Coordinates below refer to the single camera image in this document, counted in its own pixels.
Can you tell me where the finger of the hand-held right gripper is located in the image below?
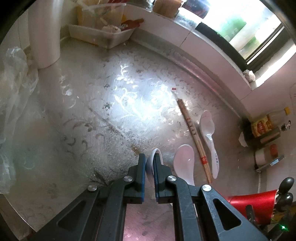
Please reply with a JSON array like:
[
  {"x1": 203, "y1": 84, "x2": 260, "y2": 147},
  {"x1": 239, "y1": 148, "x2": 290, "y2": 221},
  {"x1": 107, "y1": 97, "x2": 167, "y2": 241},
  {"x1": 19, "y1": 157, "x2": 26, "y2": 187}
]
[{"x1": 246, "y1": 204, "x2": 269, "y2": 234}]

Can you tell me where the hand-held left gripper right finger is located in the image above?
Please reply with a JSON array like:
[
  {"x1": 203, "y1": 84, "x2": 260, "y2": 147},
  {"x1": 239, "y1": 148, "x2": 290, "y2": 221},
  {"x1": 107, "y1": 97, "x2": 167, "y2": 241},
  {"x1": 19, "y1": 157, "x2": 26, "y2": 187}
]
[{"x1": 153, "y1": 153, "x2": 269, "y2": 241}]

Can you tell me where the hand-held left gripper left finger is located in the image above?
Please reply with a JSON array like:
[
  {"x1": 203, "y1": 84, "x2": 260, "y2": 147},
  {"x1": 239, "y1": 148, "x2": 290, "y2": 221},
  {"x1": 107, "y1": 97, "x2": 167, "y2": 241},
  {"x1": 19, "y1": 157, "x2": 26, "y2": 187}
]
[{"x1": 30, "y1": 153, "x2": 147, "y2": 241}]

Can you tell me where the red metal utensil holder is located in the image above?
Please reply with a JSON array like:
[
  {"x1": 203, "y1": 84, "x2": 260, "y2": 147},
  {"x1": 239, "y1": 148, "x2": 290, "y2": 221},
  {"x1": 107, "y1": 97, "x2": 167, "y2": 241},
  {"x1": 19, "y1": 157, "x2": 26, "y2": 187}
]
[{"x1": 225, "y1": 189, "x2": 278, "y2": 226}]

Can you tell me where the white plastic spoon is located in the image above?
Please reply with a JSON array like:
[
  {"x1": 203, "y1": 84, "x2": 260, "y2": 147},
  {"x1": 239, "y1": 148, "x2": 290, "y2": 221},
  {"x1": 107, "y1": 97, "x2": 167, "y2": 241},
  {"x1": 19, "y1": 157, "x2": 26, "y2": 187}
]
[
  {"x1": 199, "y1": 110, "x2": 219, "y2": 179},
  {"x1": 173, "y1": 144, "x2": 196, "y2": 187},
  {"x1": 145, "y1": 148, "x2": 163, "y2": 186}
]

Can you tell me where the black ladle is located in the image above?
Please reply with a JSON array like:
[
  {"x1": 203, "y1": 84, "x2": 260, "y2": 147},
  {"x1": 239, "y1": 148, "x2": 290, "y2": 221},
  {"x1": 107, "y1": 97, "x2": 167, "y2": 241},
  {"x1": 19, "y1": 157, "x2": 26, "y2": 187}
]
[
  {"x1": 277, "y1": 177, "x2": 295, "y2": 195},
  {"x1": 275, "y1": 193, "x2": 294, "y2": 212}
]

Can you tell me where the wooden chopsticks pair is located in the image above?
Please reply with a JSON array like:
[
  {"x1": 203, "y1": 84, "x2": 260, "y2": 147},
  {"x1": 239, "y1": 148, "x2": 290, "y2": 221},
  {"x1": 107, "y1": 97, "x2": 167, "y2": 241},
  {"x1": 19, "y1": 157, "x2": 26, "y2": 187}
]
[{"x1": 172, "y1": 88, "x2": 214, "y2": 184}]

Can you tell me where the salt jar red lid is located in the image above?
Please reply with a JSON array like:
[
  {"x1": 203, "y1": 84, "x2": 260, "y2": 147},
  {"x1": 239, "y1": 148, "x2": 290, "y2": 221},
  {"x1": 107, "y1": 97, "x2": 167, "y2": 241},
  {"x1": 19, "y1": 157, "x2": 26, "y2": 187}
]
[{"x1": 254, "y1": 144, "x2": 278, "y2": 166}]

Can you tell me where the vinegar bottle yellow cap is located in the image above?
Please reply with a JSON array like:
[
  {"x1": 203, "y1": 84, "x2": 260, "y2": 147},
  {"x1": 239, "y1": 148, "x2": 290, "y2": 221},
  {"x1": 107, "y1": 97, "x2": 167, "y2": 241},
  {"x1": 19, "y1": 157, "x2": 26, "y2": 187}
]
[{"x1": 240, "y1": 107, "x2": 291, "y2": 142}]

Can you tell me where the crumpled white tissue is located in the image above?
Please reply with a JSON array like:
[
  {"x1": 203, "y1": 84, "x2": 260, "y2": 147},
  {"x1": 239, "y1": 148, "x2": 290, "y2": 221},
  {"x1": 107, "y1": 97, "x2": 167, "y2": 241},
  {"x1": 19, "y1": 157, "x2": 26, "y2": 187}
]
[{"x1": 242, "y1": 70, "x2": 255, "y2": 82}]

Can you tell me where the white plastic container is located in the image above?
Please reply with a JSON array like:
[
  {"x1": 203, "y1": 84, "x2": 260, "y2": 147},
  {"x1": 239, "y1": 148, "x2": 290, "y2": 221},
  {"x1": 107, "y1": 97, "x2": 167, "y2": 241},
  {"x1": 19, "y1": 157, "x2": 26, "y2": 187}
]
[{"x1": 68, "y1": 22, "x2": 139, "y2": 49}]

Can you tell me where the crumpled white paper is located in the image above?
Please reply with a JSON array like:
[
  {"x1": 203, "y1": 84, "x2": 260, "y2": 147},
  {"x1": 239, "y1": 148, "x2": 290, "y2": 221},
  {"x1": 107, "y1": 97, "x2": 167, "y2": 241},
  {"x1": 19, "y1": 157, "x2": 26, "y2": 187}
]
[{"x1": 102, "y1": 24, "x2": 122, "y2": 33}]

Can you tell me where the clear plastic bag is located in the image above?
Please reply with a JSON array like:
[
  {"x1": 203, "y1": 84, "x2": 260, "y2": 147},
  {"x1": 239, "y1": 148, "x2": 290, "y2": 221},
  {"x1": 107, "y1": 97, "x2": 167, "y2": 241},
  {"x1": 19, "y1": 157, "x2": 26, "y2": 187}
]
[{"x1": 0, "y1": 46, "x2": 40, "y2": 195}]

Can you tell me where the red plastic tool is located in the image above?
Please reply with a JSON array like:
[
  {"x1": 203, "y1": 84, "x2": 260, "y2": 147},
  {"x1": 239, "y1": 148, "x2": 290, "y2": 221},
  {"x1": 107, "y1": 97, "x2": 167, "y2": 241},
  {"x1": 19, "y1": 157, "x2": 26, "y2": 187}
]
[{"x1": 120, "y1": 19, "x2": 144, "y2": 30}]

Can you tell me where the white pipe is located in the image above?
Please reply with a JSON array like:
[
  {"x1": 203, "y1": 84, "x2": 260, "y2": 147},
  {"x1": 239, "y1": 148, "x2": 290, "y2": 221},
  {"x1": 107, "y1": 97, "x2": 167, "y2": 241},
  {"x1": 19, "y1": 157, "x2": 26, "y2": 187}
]
[{"x1": 28, "y1": 0, "x2": 62, "y2": 69}]

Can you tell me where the yellow plastic item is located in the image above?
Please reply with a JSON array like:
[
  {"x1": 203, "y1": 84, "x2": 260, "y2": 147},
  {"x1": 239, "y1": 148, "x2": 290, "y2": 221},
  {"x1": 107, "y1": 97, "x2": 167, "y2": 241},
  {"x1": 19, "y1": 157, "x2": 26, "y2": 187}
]
[{"x1": 77, "y1": 5, "x2": 84, "y2": 26}]

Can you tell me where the amber jar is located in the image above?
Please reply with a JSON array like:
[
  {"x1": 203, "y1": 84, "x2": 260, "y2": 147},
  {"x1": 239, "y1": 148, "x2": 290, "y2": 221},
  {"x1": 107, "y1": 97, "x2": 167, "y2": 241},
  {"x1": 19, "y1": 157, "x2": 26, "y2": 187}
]
[{"x1": 153, "y1": 0, "x2": 183, "y2": 18}]

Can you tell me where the window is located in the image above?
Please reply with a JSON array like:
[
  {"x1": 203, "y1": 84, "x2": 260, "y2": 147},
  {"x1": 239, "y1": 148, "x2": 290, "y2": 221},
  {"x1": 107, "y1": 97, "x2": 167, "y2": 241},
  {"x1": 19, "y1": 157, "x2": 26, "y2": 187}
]
[{"x1": 195, "y1": 0, "x2": 292, "y2": 72}]

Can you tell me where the dark jar black lid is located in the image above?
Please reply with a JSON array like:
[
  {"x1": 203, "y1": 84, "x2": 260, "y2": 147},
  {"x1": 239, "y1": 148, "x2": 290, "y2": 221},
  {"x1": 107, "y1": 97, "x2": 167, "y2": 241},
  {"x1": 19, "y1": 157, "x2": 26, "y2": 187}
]
[{"x1": 180, "y1": 0, "x2": 210, "y2": 19}]

